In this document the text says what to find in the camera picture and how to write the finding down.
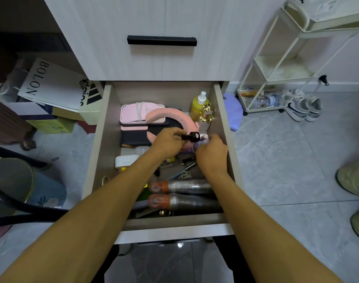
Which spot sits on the brown wooden furniture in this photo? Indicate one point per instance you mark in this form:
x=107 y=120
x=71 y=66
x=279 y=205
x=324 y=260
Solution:
x=5 y=126

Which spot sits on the person's left hand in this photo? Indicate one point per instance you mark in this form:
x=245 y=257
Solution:
x=164 y=144

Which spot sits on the yellow green cardboard box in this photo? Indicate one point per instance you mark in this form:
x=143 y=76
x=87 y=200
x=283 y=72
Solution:
x=52 y=125

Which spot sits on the person's black trousers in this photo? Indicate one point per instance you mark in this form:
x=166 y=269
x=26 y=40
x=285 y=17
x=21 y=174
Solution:
x=234 y=262

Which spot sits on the small purple bottle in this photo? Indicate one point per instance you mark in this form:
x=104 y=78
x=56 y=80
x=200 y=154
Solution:
x=197 y=144

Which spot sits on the silver bottle with orange cap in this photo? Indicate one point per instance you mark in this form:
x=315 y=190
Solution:
x=191 y=203
x=188 y=186

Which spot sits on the white shopping bag black lettering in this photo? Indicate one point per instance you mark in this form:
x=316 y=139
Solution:
x=49 y=85

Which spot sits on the person's left forearm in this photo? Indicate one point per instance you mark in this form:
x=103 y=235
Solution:
x=88 y=221

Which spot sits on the white charger box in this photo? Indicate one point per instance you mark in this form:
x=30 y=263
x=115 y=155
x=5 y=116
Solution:
x=125 y=162

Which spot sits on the clear bottle in cart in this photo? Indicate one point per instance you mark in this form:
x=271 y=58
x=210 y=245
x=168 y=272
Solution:
x=269 y=100

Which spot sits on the black pouch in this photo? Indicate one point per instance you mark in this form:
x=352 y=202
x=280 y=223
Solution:
x=138 y=135

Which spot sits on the black door stopper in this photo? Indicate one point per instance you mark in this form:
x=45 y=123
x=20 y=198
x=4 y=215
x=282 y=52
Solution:
x=324 y=79

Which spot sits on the pink phone case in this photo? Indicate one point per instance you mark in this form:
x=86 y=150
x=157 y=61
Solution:
x=129 y=113

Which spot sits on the small black cylindrical gadget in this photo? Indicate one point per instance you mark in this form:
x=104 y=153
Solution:
x=192 y=136

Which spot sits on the metal scissors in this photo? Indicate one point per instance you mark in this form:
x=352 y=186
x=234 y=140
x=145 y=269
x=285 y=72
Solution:
x=182 y=165

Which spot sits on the round blue bin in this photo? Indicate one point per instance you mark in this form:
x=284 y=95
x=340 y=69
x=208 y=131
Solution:
x=43 y=188

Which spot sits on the person's right forearm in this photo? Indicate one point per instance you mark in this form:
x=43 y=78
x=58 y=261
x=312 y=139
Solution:
x=256 y=229

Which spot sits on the yellow bottle with white cap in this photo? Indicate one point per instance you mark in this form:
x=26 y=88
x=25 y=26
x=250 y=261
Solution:
x=198 y=109

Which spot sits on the white grey sneaker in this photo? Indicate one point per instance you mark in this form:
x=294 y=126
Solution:
x=297 y=109
x=315 y=110

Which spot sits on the person's left fingers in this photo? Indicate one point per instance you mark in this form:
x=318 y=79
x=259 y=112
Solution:
x=176 y=134

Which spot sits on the white rolling cart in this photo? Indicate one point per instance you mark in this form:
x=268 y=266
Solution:
x=288 y=67

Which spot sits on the light wood drawer cabinet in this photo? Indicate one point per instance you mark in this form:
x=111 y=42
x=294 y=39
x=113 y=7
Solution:
x=123 y=23

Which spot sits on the person's right fingers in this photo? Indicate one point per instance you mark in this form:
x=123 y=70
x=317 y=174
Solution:
x=210 y=140

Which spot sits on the open light wood drawer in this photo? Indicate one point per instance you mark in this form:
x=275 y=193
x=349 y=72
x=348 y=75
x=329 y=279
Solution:
x=173 y=228

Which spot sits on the person's right hand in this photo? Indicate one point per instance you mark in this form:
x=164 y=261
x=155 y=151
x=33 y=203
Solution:
x=213 y=157

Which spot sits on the black chair frame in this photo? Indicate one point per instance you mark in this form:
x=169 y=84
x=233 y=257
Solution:
x=26 y=215

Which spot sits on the purple cloth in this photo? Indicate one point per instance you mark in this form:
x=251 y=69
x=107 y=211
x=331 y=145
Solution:
x=233 y=110

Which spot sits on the white bag with black stripes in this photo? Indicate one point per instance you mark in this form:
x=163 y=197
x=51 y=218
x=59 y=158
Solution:
x=92 y=103

